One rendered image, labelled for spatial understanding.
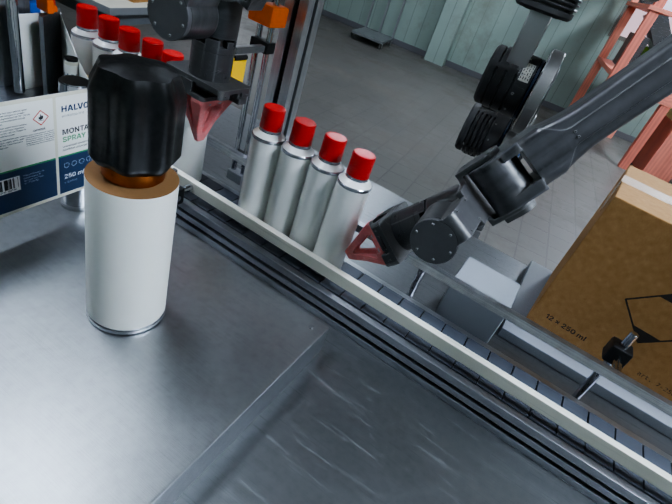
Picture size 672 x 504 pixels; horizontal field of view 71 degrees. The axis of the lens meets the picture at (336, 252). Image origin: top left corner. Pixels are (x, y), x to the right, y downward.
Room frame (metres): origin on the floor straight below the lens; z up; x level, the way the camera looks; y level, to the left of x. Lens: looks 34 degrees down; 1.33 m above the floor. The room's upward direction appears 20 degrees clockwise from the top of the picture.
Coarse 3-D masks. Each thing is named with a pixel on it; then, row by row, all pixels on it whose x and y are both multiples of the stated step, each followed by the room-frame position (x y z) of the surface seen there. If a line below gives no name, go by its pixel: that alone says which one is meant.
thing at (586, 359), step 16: (208, 144) 0.74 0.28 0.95; (224, 144) 0.74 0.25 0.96; (240, 160) 0.72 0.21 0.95; (416, 256) 0.61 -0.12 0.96; (432, 272) 0.59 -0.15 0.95; (448, 272) 0.60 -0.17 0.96; (464, 288) 0.57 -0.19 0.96; (480, 304) 0.56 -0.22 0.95; (496, 304) 0.56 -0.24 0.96; (512, 320) 0.55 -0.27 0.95; (528, 320) 0.55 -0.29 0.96; (544, 336) 0.53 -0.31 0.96; (576, 352) 0.52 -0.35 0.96; (592, 368) 0.51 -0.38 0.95; (608, 368) 0.51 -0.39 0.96; (624, 384) 0.49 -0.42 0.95; (640, 384) 0.50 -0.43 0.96; (656, 400) 0.48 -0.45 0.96
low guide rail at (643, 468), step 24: (192, 192) 0.66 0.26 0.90; (240, 216) 0.63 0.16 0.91; (288, 240) 0.60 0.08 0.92; (312, 264) 0.58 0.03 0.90; (360, 288) 0.55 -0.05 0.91; (384, 312) 0.53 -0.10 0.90; (408, 312) 0.53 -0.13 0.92; (432, 336) 0.51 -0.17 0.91; (480, 360) 0.49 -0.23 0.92; (504, 384) 0.47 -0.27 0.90; (552, 408) 0.45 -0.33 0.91; (576, 432) 0.43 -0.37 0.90; (600, 432) 0.44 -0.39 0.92; (624, 456) 0.42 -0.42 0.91; (648, 480) 0.40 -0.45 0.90
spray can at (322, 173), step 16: (336, 144) 0.62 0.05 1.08; (320, 160) 0.62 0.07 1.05; (336, 160) 0.62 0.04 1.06; (320, 176) 0.61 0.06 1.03; (336, 176) 0.62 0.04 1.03; (304, 192) 0.62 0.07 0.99; (320, 192) 0.61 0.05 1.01; (304, 208) 0.61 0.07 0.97; (320, 208) 0.61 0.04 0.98; (304, 224) 0.61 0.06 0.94; (320, 224) 0.62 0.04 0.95; (304, 240) 0.61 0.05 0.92
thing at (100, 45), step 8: (104, 16) 0.79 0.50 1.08; (112, 16) 0.80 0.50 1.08; (104, 24) 0.78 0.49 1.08; (112, 24) 0.78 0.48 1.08; (104, 32) 0.78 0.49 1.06; (112, 32) 0.78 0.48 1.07; (96, 40) 0.78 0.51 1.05; (104, 40) 0.78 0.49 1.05; (112, 40) 0.78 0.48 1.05; (96, 48) 0.77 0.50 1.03; (104, 48) 0.77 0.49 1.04; (112, 48) 0.78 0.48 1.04; (96, 56) 0.77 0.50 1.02
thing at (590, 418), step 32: (224, 192) 0.72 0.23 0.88; (288, 256) 0.61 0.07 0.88; (384, 288) 0.61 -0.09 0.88; (384, 320) 0.55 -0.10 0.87; (480, 352) 0.55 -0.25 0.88; (480, 384) 0.48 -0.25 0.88; (544, 384) 0.53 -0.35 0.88; (544, 416) 0.46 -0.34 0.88; (576, 448) 0.43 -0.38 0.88; (640, 448) 0.47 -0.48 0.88; (640, 480) 0.42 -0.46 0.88
